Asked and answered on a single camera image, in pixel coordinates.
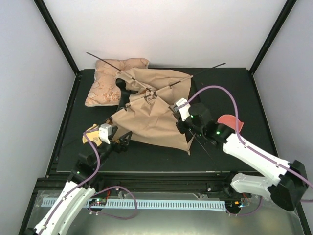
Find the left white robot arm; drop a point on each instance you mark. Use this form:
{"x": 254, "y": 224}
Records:
{"x": 80, "y": 185}

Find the small green circuit board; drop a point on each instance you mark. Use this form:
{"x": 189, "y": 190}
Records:
{"x": 98, "y": 202}

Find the black frame post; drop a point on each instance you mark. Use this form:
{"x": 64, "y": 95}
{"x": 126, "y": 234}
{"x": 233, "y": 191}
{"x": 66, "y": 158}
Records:
{"x": 283, "y": 15}
{"x": 45, "y": 13}

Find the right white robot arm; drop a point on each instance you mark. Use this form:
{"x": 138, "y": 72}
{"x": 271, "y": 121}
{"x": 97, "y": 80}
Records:
{"x": 269, "y": 166}

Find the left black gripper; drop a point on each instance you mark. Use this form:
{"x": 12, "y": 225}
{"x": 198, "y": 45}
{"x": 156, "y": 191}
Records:
{"x": 124, "y": 147}

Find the left black frame post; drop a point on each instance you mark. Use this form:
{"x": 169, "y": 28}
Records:
{"x": 45, "y": 13}

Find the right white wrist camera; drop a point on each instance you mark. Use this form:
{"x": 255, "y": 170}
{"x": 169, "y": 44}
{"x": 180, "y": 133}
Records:
{"x": 182, "y": 106}

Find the floral beige cushion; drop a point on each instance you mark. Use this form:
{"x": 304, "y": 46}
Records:
{"x": 104, "y": 91}

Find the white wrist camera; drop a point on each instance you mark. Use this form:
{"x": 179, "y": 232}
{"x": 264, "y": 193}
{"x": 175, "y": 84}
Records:
{"x": 106, "y": 132}
{"x": 182, "y": 106}

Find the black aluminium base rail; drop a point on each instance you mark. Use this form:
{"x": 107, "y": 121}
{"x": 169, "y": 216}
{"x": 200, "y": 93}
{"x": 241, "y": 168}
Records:
{"x": 159, "y": 182}

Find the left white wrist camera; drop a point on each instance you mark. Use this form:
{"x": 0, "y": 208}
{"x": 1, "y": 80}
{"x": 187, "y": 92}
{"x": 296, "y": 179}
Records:
{"x": 106, "y": 132}

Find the beige fabric pet tent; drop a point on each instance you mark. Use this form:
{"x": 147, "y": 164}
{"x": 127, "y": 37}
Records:
{"x": 146, "y": 106}

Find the pink pet bowl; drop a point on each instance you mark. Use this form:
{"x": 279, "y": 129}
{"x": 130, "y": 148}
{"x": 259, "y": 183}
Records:
{"x": 230, "y": 121}

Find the yellow pet bowl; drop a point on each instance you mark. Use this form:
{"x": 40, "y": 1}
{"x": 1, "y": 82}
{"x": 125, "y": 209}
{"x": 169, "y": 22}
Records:
{"x": 93, "y": 135}

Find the light blue slotted cable duct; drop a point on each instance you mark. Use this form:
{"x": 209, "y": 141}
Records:
{"x": 142, "y": 204}

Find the right black frame post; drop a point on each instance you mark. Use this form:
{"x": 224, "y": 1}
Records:
{"x": 283, "y": 15}

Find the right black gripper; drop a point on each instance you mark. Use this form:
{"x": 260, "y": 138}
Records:
{"x": 182, "y": 129}

